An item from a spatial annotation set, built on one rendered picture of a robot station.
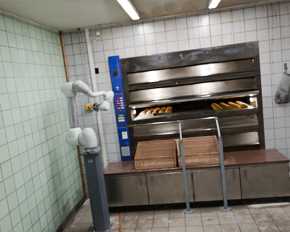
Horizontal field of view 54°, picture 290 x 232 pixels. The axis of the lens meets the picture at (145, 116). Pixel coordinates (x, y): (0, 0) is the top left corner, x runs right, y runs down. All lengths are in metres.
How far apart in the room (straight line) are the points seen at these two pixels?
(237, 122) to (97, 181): 2.12
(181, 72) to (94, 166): 1.79
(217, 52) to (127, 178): 2.13
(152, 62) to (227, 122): 1.38
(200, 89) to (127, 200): 1.85
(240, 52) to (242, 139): 1.23
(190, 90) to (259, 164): 1.35
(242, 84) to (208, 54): 0.64
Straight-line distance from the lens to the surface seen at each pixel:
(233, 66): 4.18
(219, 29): 4.18
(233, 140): 4.28
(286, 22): 4.40
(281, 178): 4.00
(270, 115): 4.34
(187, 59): 4.12
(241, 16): 4.26
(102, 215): 3.61
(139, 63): 4.16
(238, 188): 3.92
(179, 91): 4.11
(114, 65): 4.17
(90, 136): 3.34
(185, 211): 3.93
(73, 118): 3.46
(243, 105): 4.40
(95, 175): 3.43
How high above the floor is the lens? 1.78
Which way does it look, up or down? 8 degrees down
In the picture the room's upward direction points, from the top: 7 degrees counter-clockwise
